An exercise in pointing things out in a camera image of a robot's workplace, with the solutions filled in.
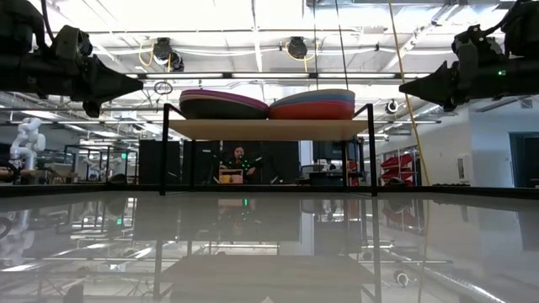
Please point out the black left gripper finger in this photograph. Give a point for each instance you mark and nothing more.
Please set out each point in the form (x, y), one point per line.
(113, 84)

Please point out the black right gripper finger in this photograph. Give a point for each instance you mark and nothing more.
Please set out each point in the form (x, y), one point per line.
(438, 86)

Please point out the dark plate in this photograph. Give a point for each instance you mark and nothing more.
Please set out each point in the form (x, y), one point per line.
(219, 110)

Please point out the orange plate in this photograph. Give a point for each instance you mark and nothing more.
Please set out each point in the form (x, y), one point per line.
(311, 111)

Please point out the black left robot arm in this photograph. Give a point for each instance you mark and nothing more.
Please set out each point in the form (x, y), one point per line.
(21, 71)

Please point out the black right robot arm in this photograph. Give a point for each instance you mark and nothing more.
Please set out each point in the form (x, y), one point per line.
(522, 76)

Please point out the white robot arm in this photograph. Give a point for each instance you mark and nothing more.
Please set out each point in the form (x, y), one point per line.
(27, 141)

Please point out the red storage rack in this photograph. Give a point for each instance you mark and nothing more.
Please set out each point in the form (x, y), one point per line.
(396, 162)

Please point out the dark workstation desk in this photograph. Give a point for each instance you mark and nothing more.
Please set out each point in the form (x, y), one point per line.
(328, 177)

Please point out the long ceiling light strip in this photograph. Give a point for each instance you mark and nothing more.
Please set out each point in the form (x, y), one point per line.
(269, 76)

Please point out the black partition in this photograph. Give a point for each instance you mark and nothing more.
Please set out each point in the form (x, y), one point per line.
(282, 160)

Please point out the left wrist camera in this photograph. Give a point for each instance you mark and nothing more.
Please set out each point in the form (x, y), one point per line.
(69, 42)

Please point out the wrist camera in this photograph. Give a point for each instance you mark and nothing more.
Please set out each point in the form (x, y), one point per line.
(471, 46)
(69, 42)

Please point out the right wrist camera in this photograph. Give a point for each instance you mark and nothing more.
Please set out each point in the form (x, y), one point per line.
(471, 46)

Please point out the wooden shelf with black frame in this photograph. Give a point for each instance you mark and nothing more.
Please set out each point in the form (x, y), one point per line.
(269, 129)

